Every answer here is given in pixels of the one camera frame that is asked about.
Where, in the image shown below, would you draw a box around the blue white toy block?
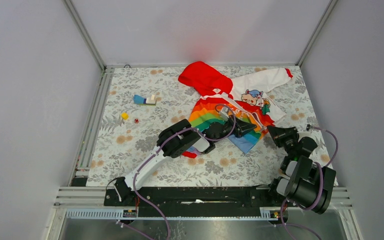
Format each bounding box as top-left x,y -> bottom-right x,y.
133,94 -> 157,106

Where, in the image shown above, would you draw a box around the aluminium frame rails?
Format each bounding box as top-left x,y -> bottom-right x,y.
42,0 -> 363,240

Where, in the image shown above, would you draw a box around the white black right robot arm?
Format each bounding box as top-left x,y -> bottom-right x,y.
266,126 -> 336,215

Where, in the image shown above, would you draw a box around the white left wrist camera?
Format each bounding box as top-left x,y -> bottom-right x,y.
219,106 -> 232,122

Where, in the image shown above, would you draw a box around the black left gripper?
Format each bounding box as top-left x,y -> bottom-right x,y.
212,115 -> 256,144

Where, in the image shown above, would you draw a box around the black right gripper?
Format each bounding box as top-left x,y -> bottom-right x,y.
266,125 -> 299,157

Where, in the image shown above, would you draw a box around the small yellow cube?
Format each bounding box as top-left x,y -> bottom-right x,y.
120,112 -> 129,120

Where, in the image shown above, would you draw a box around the rainbow red white kids jacket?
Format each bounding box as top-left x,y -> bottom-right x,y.
178,61 -> 293,154

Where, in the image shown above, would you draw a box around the grey slotted cable duct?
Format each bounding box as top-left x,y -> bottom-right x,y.
66,208 -> 138,220

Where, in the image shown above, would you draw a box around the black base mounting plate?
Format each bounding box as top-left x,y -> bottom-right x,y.
103,185 -> 284,218

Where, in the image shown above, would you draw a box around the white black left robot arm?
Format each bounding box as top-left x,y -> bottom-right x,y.
112,117 -> 257,206

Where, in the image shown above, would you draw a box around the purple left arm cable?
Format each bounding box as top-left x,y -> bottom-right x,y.
116,103 -> 238,240

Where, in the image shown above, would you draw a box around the floral patterned table mat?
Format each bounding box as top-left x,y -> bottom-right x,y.
86,66 -> 318,187

